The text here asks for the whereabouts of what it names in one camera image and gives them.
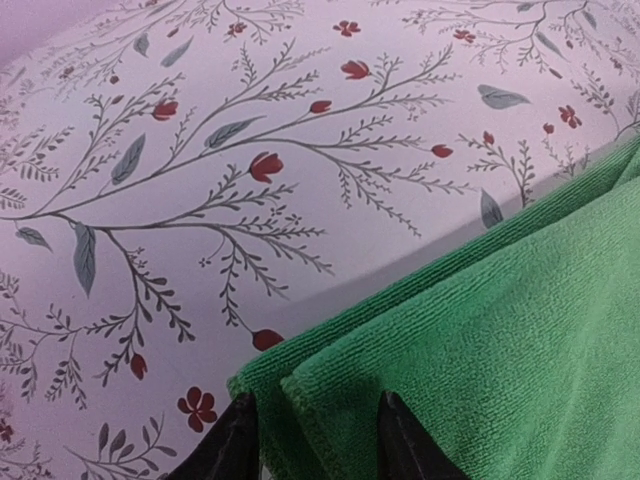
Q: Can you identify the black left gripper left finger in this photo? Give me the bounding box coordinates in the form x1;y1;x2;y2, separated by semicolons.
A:
167;393;260;480

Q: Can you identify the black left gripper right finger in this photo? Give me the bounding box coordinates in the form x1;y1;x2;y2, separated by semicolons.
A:
376;390;468;480

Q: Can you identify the green microfiber towel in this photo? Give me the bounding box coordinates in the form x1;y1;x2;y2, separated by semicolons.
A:
228;140;639;479

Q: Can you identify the floral patterned table mat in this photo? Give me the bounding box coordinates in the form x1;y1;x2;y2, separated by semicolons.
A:
1;1;639;479

